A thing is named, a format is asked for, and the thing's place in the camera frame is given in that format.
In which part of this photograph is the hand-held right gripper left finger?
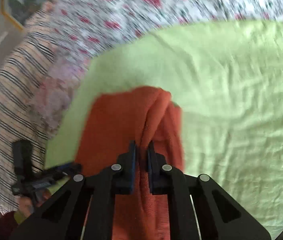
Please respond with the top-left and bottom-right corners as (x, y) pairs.
(9, 140), (138, 240)

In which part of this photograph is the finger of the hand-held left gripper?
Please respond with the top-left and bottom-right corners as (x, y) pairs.
(44, 162), (82, 179)

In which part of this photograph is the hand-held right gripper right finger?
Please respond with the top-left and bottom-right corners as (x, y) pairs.
(147, 140), (272, 240)

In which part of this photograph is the orange knit sweater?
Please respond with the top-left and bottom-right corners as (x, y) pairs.
(75, 86), (185, 240)

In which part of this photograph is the dark red cloth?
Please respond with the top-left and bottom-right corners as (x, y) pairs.
(0, 211), (18, 233)

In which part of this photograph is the plaid checked blanket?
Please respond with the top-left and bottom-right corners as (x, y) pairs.
(0, 10), (58, 214)

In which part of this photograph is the pale purple floral cloth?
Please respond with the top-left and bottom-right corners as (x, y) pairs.
(29, 52), (94, 140)

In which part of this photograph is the light green bed sheet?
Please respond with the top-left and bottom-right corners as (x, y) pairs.
(14, 20), (283, 240)

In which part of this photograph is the white floral bed sheet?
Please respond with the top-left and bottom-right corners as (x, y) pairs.
(52, 0), (283, 64)

